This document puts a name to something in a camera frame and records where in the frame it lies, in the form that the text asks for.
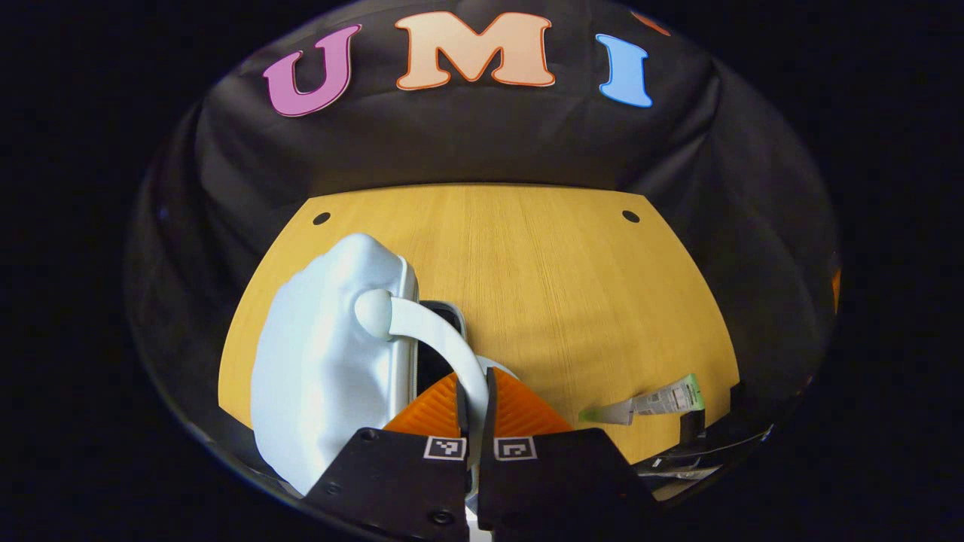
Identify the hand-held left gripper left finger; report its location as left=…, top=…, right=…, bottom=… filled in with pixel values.
left=304, top=371, right=472, bottom=542

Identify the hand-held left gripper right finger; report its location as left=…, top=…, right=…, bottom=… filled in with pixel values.
left=477, top=367, right=662, bottom=541

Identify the green and white tube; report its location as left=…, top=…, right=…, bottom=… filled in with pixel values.
left=578, top=373, right=706, bottom=427

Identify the black backdrop cloth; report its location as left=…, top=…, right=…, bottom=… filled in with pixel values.
left=124, top=0, right=843, bottom=483

